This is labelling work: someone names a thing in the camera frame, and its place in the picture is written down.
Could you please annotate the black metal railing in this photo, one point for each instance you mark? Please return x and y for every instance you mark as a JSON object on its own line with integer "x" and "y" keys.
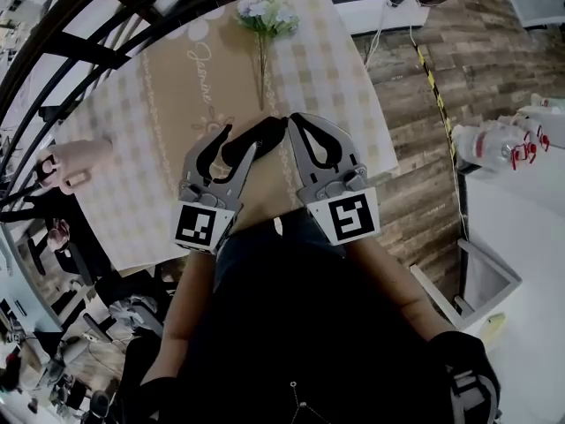
{"x": 88, "y": 49}

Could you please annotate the white partition desk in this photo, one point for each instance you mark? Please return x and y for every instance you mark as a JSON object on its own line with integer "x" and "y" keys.
{"x": 507, "y": 236}

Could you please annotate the yellow black striped floor strip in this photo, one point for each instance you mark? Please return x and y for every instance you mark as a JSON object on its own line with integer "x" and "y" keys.
{"x": 434, "y": 86}

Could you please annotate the person's right forearm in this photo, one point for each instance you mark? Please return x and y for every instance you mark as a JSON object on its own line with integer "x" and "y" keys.
{"x": 388, "y": 281}

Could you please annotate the pink soft toy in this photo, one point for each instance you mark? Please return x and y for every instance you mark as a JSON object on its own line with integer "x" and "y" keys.
{"x": 59, "y": 234}

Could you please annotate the artificial flower bunch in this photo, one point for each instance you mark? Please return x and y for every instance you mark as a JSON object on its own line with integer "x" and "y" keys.
{"x": 265, "y": 13}

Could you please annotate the pale grey desk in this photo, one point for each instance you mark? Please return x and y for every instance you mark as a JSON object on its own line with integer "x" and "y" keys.
{"x": 22, "y": 289}

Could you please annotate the person's left forearm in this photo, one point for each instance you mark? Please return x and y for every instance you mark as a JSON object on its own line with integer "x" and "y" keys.
{"x": 185, "y": 307}

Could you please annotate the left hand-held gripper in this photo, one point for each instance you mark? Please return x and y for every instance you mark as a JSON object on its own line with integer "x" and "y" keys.
{"x": 194, "y": 228}

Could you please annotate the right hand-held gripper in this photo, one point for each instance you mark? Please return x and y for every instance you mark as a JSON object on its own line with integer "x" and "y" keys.
{"x": 348, "y": 214}

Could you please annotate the person's black clothing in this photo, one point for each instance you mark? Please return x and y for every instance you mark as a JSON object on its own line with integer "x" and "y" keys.
{"x": 309, "y": 325}

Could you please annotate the yellow note pad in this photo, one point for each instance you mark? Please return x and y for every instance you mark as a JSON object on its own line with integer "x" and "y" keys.
{"x": 493, "y": 325}

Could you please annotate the pink water bottle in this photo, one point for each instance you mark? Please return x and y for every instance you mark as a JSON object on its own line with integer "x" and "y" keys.
{"x": 84, "y": 155}

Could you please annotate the grey clothing heap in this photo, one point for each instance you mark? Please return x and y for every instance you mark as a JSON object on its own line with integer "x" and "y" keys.
{"x": 132, "y": 312}

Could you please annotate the black pouch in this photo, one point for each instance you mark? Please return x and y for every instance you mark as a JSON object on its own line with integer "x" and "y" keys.
{"x": 260, "y": 135}

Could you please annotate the beige checked tablecloth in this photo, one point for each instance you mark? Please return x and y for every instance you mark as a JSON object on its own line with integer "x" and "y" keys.
{"x": 132, "y": 148}

